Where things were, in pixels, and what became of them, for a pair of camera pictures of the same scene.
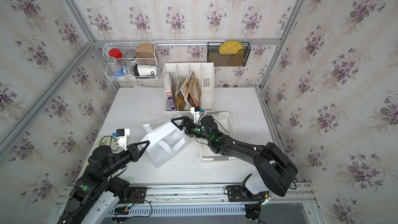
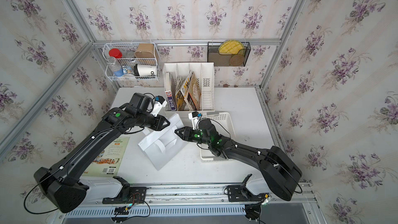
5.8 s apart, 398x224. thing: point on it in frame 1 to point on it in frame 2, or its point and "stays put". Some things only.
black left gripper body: [131, 154] to [149, 121]
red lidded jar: [116, 53] stays put
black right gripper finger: [181, 126] to [183, 133]
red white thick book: [170, 104] stays put
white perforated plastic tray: [224, 123] stays put
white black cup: [144, 70] stays put
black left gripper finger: [134, 145] to [161, 122]
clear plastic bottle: [116, 70] stays put
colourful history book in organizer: [194, 96] stays put
